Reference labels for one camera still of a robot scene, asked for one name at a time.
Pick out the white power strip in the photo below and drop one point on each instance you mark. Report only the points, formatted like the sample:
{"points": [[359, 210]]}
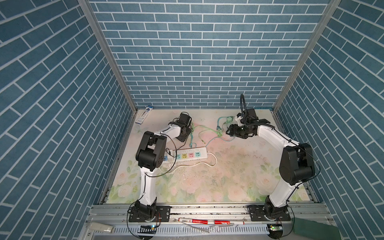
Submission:
{"points": [[186, 155]]}

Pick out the beige remote box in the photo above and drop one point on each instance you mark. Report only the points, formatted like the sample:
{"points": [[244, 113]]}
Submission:
{"points": [[98, 227]]}

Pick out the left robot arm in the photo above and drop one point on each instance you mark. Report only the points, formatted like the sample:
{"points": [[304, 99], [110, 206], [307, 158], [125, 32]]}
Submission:
{"points": [[150, 156]]}

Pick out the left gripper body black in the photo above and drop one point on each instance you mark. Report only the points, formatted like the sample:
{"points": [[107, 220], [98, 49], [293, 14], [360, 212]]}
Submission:
{"points": [[187, 130]]}

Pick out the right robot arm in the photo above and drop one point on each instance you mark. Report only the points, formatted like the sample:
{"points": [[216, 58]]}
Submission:
{"points": [[296, 165]]}

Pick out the blue white small box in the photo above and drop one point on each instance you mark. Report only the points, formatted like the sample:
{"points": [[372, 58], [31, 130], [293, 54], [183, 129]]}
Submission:
{"points": [[144, 115]]}

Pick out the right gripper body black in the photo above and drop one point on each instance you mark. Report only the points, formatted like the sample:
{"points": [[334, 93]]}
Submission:
{"points": [[241, 131]]}

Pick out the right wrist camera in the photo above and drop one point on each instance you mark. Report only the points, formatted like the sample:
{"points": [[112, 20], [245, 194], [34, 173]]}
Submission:
{"points": [[240, 119]]}

